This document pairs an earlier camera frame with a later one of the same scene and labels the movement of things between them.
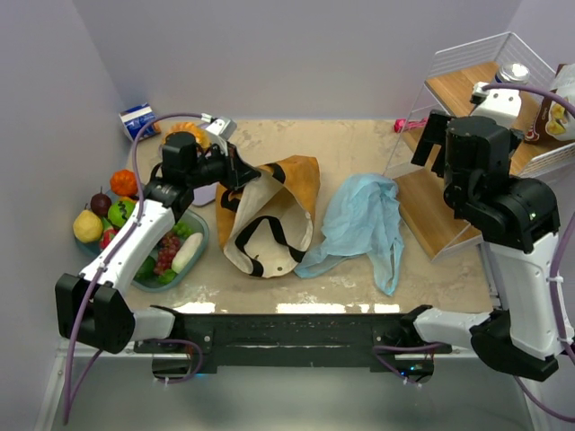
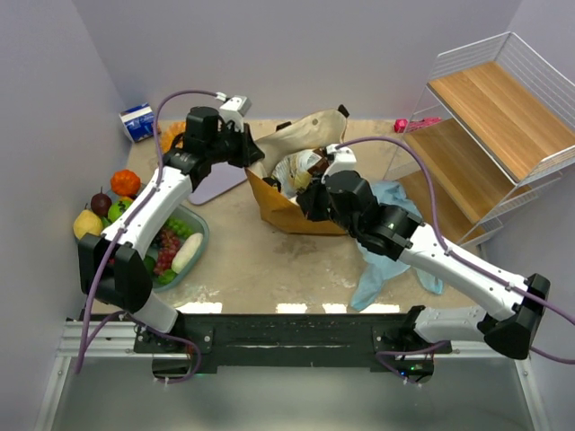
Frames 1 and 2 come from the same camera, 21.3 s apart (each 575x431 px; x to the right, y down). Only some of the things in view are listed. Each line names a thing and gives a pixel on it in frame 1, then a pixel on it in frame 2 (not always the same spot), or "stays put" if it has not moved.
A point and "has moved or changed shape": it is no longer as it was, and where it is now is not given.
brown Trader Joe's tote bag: [265, 228] -> [279, 209]
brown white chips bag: [555, 121] -> [293, 171]
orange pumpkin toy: [123, 182] stays put
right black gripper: [434, 130] -> [310, 203]
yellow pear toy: [87, 226] stays put
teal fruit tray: [197, 223] stays put
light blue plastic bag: [363, 217] has moved or changed shape
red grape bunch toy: [169, 245] stays put
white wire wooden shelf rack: [419, 190] stays put
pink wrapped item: [401, 125] stays put
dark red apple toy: [100, 203] stays put
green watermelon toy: [119, 211] stays put
